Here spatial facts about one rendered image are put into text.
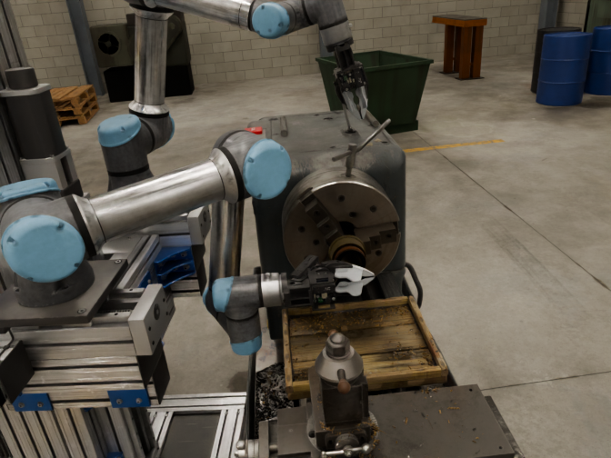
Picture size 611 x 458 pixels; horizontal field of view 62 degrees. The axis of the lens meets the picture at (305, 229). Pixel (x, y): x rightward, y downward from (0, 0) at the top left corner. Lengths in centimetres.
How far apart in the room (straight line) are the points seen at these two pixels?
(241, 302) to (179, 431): 106
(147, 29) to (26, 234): 79
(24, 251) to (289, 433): 54
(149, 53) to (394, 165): 75
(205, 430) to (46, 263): 129
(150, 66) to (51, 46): 1040
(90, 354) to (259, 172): 52
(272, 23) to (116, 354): 79
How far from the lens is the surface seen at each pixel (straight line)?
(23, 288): 113
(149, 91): 156
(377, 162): 146
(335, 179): 130
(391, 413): 100
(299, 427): 98
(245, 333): 118
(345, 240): 124
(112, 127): 148
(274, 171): 101
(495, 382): 256
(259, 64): 1134
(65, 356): 119
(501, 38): 1261
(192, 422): 213
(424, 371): 118
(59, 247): 92
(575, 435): 242
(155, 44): 153
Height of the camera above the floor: 168
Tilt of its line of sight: 25 degrees down
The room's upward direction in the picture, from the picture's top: 5 degrees counter-clockwise
